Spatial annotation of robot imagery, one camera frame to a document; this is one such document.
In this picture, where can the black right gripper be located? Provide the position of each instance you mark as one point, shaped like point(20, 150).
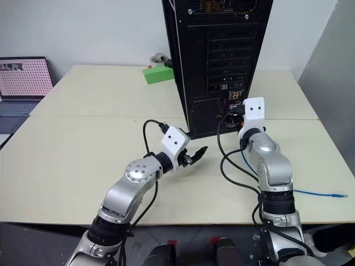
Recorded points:
point(240, 121)

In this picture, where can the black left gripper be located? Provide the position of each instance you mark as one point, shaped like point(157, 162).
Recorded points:
point(184, 159)

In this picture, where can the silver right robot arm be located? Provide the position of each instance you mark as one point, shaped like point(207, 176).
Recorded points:
point(274, 169)

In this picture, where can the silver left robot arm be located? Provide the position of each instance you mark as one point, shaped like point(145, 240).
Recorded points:
point(130, 191)

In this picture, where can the black computer tower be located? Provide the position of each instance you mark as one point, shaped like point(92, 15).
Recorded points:
point(199, 69)

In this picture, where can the green rectangular block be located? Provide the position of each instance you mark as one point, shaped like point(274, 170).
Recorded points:
point(158, 75)

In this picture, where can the small black box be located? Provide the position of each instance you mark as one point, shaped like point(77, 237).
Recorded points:
point(168, 65)

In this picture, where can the grey partition panel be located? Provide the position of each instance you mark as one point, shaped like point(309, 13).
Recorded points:
point(332, 69)

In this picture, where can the black and white floor object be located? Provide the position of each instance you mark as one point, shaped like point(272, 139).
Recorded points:
point(330, 239)

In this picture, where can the open laptop with pink screen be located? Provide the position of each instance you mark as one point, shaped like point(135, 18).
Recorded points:
point(23, 80)

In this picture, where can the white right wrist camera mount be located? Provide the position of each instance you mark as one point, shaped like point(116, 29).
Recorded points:
point(253, 110)

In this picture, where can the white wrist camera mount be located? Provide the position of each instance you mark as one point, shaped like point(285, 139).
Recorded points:
point(173, 140)
point(253, 110)

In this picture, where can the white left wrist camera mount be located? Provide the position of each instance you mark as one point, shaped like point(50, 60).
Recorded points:
point(173, 140)

